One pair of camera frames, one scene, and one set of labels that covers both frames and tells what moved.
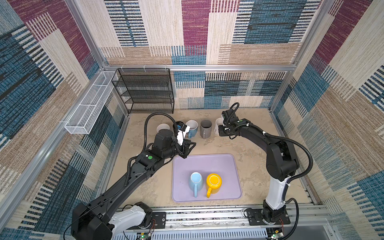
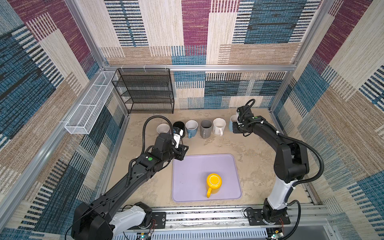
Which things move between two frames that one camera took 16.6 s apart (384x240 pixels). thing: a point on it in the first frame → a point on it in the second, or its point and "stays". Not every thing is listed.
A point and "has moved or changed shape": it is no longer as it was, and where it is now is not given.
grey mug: (205, 128) stays
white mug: (219, 121) stays
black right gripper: (221, 132) → (235, 128)
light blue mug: (196, 182) has moved or changed shape
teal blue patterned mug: (193, 125) stays
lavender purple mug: (162, 126) stays
